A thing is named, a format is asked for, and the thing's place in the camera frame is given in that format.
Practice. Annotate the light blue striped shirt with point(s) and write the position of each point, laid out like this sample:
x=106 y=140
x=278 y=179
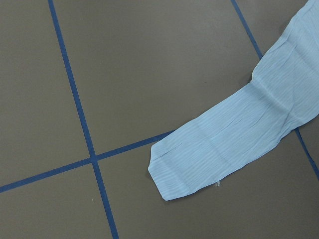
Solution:
x=282 y=95

